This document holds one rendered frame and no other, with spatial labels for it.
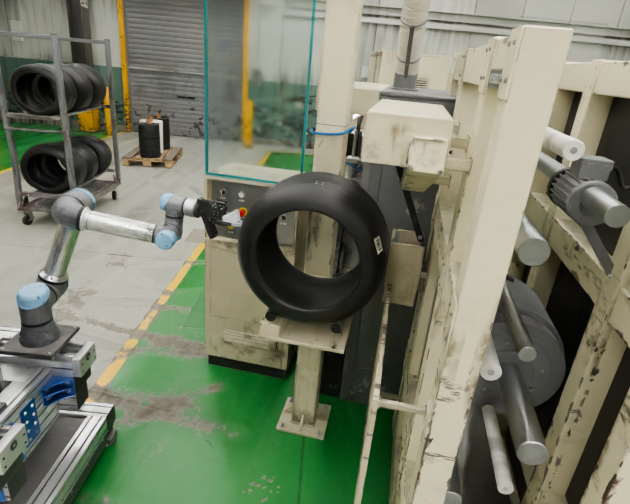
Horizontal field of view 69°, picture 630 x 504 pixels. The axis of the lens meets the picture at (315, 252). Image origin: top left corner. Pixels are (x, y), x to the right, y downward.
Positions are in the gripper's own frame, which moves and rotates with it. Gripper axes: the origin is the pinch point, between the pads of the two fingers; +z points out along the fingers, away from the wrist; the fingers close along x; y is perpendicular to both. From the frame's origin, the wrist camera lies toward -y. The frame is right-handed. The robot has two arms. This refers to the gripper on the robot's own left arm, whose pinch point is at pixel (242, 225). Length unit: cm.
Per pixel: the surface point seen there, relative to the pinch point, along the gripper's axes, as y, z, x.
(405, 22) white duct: 88, 44, 67
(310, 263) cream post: -22.8, 27.1, 28.2
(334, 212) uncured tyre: 18.7, 37.5, -12.4
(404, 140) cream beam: 52, 55, -33
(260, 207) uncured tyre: 13.3, 9.6, -10.7
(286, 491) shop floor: -122, 43, -16
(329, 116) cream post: 46, 23, 29
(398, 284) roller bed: -19, 69, 21
